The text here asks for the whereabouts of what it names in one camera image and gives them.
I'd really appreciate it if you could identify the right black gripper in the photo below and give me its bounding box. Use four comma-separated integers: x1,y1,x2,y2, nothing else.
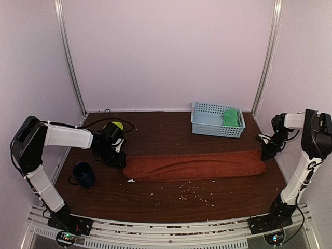
261,129,289,160

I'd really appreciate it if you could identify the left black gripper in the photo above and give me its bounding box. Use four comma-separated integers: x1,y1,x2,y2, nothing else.
96,144,126,169

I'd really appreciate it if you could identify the green towel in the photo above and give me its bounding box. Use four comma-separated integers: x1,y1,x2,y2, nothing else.
223,108,239,127

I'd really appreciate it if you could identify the brown towel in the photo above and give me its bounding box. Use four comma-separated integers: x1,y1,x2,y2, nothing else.
123,149,266,182

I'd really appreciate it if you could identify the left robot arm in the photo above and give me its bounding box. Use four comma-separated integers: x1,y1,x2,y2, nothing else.
10,116,126,230

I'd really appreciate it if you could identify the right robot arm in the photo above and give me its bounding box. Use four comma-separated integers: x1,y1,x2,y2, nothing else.
256,109,331,229

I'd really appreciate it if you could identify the green plastic bowl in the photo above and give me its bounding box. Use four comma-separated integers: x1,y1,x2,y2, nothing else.
103,121,124,131

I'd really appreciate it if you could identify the dark blue mug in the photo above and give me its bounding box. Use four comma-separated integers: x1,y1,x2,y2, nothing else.
68,162,96,188

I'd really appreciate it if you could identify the light blue plastic basket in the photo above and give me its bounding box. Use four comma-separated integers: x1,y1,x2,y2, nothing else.
191,102,246,139

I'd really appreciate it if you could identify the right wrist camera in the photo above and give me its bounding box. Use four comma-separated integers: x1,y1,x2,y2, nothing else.
256,134,271,144

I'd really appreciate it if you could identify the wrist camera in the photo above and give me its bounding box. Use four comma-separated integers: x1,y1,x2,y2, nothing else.
113,137,125,153
256,134,271,144

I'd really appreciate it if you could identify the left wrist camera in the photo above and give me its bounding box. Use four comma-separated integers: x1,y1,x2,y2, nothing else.
113,137,125,153

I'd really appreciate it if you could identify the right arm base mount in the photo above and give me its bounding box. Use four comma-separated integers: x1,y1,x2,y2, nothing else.
247,214,293,234

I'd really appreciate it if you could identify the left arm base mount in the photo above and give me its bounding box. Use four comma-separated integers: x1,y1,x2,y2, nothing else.
47,215,93,236

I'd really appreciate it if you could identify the aluminium front rail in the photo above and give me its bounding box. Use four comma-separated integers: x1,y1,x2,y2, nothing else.
20,204,320,249

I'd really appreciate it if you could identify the right aluminium frame post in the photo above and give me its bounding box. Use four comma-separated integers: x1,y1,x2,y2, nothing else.
251,0,284,117

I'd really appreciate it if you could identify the aluminium frame post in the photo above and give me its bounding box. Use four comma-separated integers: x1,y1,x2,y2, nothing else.
54,0,87,115
251,0,284,117

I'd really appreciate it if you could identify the left aluminium frame post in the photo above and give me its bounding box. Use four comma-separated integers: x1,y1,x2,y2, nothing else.
54,0,87,115

